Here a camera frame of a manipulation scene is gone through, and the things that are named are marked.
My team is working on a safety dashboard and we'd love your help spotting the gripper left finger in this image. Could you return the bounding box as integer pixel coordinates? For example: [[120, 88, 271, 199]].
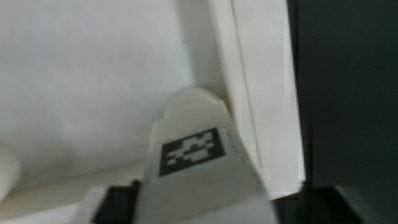
[[77, 180, 140, 224]]

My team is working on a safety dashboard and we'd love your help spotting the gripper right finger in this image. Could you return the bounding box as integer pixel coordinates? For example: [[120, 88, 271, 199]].
[[271, 182, 365, 224]]

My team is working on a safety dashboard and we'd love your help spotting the white square tabletop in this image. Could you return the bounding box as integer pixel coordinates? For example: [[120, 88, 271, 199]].
[[0, 0, 305, 224]]

